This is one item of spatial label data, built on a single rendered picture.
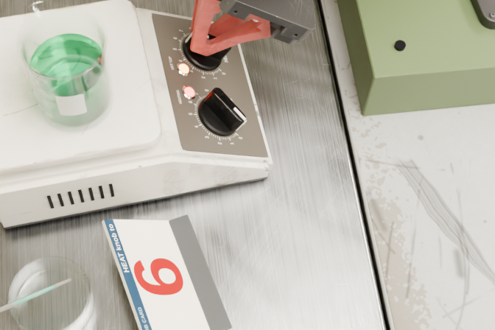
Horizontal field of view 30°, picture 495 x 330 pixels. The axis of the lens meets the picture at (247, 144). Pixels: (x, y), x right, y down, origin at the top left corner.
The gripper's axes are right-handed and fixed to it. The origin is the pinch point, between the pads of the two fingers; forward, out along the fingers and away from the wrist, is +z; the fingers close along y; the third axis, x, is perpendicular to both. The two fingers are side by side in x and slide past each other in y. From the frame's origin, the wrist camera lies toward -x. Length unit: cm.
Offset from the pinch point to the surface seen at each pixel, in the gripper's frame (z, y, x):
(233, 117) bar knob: -0.1, 6.4, 2.3
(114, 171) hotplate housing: 3.8, 10.8, -4.8
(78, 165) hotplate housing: 4.5, 10.5, -7.1
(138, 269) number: 6.5, 16.0, -1.6
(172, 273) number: 7.0, 15.4, 1.3
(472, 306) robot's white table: -1.5, 17.4, 20.5
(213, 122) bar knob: 1.1, 6.4, 1.3
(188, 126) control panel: 1.4, 7.1, -0.5
